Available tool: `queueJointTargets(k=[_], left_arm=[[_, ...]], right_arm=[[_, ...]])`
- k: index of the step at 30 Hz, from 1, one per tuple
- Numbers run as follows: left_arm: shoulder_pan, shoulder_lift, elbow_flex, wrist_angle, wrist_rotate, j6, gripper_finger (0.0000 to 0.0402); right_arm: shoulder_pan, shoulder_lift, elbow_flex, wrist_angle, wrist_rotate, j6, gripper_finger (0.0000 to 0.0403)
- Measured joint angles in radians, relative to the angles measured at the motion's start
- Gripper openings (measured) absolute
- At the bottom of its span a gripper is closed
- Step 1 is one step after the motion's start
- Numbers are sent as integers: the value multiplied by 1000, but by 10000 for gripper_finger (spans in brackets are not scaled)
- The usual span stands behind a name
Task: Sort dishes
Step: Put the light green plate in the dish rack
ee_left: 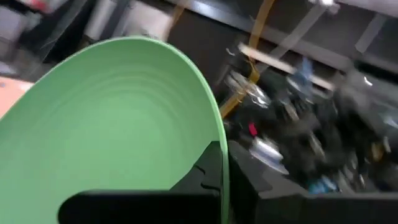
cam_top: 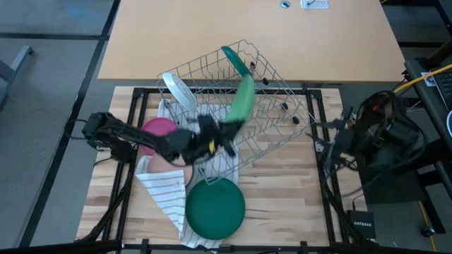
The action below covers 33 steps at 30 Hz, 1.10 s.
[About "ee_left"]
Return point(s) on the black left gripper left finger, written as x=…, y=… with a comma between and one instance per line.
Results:
x=140, y=208

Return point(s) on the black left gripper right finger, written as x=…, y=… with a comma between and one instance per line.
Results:
x=311, y=210

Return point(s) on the light green plate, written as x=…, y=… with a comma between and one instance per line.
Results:
x=109, y=124

